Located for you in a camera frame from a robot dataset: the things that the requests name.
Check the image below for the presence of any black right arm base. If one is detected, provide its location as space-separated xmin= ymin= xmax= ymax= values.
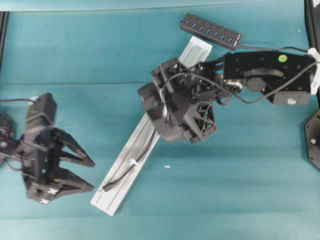
xmin=304 ymin=110 xmax=320 ymax=170

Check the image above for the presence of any black USB cable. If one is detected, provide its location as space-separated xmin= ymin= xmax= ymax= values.
xmin=99 ymin=132 xmax=157 ymax=193

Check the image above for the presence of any black left frame post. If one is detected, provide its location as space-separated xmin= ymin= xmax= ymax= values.
xmin=0 ymin=11 xmax=9 ymax=59

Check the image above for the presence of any black frame post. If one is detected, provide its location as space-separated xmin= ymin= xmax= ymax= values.
xmin=304 ymin=0 xmax=320 ymax=52
xmin=0 ymin=11 xmax=9 ymax=59

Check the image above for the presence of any black right frame post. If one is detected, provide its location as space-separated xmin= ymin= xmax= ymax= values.
xmin=304 ymin=0 xmax=320 ymax=52

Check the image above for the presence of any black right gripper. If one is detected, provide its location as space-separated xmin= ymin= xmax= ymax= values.
xmin=151 ymin=58 xmax=218 ymax=143

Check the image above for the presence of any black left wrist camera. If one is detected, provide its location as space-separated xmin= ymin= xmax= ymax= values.
xmin=25 ymin=92 xmax=57 ymax=133

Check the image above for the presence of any black USB hub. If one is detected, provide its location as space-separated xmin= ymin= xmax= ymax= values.
xmin=180 ymin=12 xmax=242 ymax=51

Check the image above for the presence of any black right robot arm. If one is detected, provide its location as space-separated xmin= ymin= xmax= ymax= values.
xmin=139 ymin=51 xmax=319 ymax=143

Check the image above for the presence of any white near cable ring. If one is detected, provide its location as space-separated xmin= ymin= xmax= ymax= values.
xmin=129 ymin=158 xmax=141 ymax=169

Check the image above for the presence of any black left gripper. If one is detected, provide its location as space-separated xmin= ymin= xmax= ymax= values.
xmin=15 ymin=127 xmax=96 ymax=205

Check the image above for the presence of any silver aluminium rail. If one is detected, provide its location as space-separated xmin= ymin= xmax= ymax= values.
xmin=91 ymin=37 xmax=212 ymax=216

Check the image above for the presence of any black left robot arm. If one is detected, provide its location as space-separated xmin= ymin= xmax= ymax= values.
xmin=0 ymin=110 xmax=95 ymax=205

